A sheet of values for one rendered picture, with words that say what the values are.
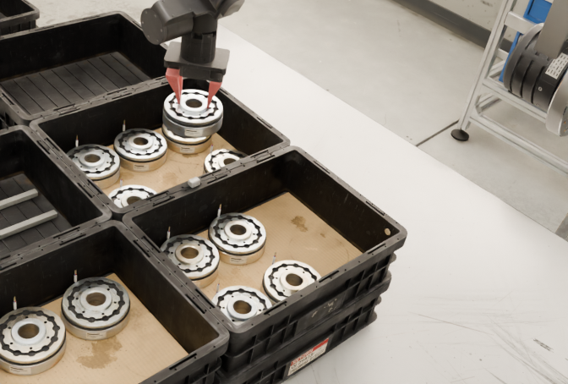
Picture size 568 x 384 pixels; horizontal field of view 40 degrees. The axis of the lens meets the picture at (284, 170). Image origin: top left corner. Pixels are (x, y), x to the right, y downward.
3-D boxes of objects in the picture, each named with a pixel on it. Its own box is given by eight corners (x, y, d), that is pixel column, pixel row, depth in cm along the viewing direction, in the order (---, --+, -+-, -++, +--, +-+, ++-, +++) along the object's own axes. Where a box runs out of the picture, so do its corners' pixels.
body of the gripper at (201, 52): (225, 79, 126) (229, 39, 121) (162, 69, 126) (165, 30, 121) (229, 58, 131) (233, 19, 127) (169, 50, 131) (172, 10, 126)
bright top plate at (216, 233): (241, 208, 142) (242, 205, 142) (276, 240, 137) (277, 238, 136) (197, 227, 136) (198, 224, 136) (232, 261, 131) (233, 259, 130)
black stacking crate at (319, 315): (285, 191, 155) (294, 145, 149) (393, 281, 140) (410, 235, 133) (116, 269, 131) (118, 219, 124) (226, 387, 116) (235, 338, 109)
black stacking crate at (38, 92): (118, 54, 186) (120, 11, 179) (193, 116, 171) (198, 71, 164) (-42, 96, 162) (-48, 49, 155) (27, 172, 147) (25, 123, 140)
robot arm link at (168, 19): (249, -4, 116) (218, -49, 117) (190, 15, 108) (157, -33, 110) (218, 41, 125) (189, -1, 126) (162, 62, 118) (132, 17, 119)
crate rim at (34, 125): (199, 79, 165) (199, 69, 164) (292, 152, 150) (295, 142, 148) (25, 133, 141) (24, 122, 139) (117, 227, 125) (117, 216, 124)
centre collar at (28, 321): (38, 315, 115) (38, 312, 114) (51, 338, 112) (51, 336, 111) (5, 327, 112) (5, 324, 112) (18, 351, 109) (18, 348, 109)
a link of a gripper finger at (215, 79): (218, 119, 131) (223, 72, 125) (176, 113, 131) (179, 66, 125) (223, 97, 136) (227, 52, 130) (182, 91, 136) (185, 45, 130)
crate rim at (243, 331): (292, 152, 150) (295, 142, 148) (408, 243, 134) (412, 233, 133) (117, 227, 125) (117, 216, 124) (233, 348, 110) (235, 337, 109)
